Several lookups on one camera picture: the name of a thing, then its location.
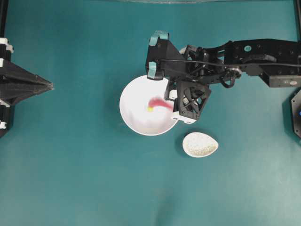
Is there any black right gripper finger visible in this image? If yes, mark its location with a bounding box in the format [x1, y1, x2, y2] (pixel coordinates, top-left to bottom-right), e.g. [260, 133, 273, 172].
[176, 81, 211, 120]

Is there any small crackle-glaze dish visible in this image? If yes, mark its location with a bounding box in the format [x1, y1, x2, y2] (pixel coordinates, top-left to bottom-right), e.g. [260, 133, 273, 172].
[182, 132, 219, 158]

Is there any black frame post left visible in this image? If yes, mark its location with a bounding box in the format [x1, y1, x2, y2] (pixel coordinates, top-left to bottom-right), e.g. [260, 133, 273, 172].
[0, 0, 9, 38]

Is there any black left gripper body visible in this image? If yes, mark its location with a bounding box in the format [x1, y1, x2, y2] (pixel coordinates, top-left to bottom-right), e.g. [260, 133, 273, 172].
[0, 37, 15, 138]

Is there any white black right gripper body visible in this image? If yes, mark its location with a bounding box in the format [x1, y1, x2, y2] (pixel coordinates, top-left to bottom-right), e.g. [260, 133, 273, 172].
[164, 89, 196, 124]

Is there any black frame post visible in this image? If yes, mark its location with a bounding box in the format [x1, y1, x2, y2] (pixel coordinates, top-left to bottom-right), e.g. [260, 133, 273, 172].
[0, 0, 9, 38]
[293, 0, 301, 42]

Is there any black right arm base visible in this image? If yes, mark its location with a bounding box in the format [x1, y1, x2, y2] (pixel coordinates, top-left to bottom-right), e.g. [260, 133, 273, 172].
[289, 88, 301, 139]

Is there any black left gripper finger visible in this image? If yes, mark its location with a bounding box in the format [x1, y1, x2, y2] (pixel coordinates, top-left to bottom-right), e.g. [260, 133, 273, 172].
[4, 60, 53, 106]

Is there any red plastic spoon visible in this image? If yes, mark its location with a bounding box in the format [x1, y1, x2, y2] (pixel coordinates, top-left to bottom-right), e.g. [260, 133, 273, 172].
[148, 97, 174, 111]

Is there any black frame post right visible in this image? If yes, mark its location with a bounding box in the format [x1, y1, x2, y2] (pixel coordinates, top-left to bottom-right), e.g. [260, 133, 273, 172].
[293, 0, 301, 42]

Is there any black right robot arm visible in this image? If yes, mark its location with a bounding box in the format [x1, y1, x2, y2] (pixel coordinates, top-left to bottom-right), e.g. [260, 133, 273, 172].
[157, 39, 301, 123]

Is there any black camera cable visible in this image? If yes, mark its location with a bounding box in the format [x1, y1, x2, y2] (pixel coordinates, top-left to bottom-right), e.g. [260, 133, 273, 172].
[159, 59, 301, 67]

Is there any large white bowl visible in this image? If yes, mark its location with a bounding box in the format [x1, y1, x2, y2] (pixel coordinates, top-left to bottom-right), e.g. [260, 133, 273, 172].
[119, 75, 178, 136]

